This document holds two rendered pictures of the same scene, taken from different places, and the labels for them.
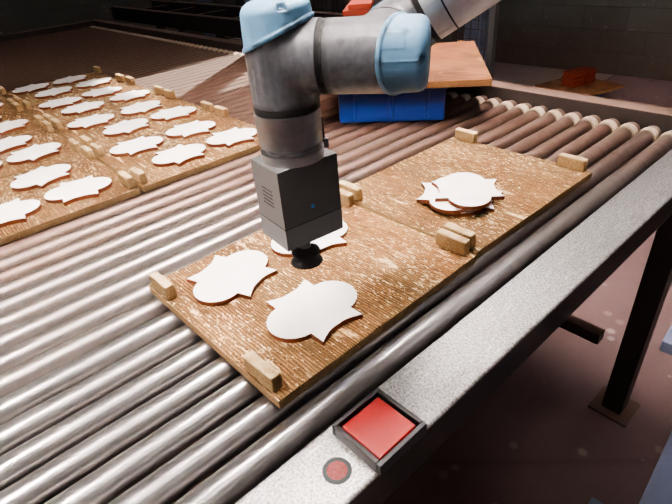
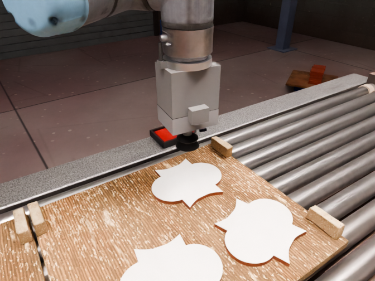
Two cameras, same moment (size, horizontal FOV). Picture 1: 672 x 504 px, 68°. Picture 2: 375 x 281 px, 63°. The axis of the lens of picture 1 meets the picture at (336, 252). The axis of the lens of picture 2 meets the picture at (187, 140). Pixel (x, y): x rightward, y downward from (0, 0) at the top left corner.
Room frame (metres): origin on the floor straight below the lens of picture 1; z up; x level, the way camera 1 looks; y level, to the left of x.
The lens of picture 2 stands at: (1.02, 0.10, 1.32)
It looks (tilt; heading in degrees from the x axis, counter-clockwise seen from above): 32 degrees down; 187
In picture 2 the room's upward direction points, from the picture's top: straight up
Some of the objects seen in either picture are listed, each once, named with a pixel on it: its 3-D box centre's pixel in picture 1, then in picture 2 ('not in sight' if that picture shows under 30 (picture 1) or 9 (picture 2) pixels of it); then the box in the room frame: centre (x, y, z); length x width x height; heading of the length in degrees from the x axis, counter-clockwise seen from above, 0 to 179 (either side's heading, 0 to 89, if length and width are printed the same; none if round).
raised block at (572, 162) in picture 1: (572, 162); not in sight; (0.96, -0.51, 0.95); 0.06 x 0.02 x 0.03; 39
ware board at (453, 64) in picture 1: (398, 64); not in sight; (1.61, -0.25, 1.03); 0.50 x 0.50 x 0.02; 80
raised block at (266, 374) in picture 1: (262, 371); (221, 146); (0.44, 0.10, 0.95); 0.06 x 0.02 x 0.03; 40
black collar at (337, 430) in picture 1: (378, 428); (169, 135); (0.36, -0.03, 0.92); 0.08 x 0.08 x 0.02; 40
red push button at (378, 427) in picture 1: (379, 429); (169, 135); (0.36, -0.03, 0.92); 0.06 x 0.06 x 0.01; 40
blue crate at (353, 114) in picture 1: (393, 89); not in sight; (1.54, -0.22, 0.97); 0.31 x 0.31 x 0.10; 80
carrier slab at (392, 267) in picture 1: (312, 273); (180, 228); (0.67, 0.04, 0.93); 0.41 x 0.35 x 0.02; 130
